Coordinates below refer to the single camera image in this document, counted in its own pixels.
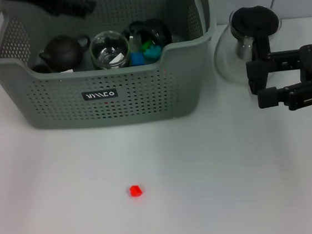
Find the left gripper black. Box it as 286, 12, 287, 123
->
18, 0, 98, 25

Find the glass teacup with black sleeve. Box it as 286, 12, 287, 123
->
128, 17, 174, 53
88, 29, 134, 72

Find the blue square plate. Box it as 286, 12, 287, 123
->
130, 51, 146, 67

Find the green slope block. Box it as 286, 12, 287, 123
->
140, 40, 155, 52

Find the teal square plate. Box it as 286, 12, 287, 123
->
143, 45, 165, 61

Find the small red slope block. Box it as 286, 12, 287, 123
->
129, 184, 143, 198

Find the grey perforated storage bin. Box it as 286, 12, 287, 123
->
0, 0, 227, 139

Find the dark clay teapot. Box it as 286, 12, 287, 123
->
37, 32, 95, 76

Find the glass carafe with black handle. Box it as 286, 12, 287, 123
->
208, 2, 289, 99

